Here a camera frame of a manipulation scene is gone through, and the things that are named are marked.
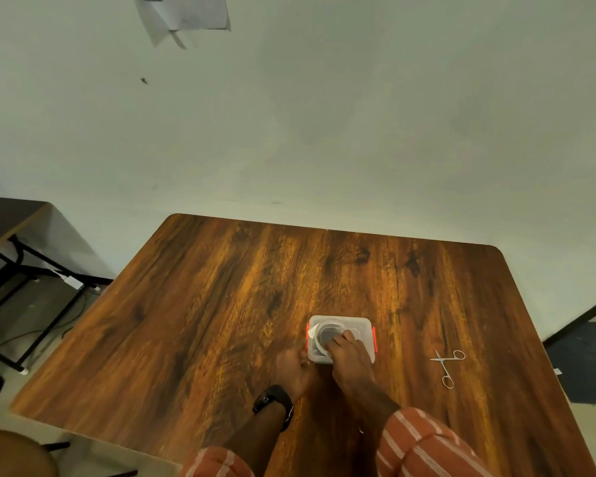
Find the person's left hand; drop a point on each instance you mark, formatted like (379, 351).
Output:
(292, 370)

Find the person's right hand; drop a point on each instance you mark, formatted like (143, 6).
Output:
(352, 365)

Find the person's right fingers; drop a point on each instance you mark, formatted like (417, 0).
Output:
(341, 340)

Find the person's left fingers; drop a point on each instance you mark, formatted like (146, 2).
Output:
(306, 359)

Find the clear round tape roll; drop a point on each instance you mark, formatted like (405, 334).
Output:
(328, 328)

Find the white plastic box red clips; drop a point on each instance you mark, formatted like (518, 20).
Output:
(365, 327)

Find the person's right forearm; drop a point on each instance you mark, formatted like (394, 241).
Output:
(375, 407)

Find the black wristwatch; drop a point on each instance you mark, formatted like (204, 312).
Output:
(273, 396)

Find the silver surgical scissors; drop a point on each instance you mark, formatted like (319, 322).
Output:
(447, 365)

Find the orange striped right sleeve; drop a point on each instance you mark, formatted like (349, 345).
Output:
(427, 444)

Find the orange striped sleeve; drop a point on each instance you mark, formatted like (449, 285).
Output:
(427, 444)
(216, 464)

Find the orange striped left sleeve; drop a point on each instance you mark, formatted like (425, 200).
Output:
(216, 464)

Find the dark blue floor mat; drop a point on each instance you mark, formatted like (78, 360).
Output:
(583, 362)

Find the brown wooden stool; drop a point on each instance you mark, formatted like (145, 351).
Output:
(10, 454)

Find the white paper sheet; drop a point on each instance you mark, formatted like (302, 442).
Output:
(188, 12)

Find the dark side table black frame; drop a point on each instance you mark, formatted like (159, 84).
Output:
(5, 221)

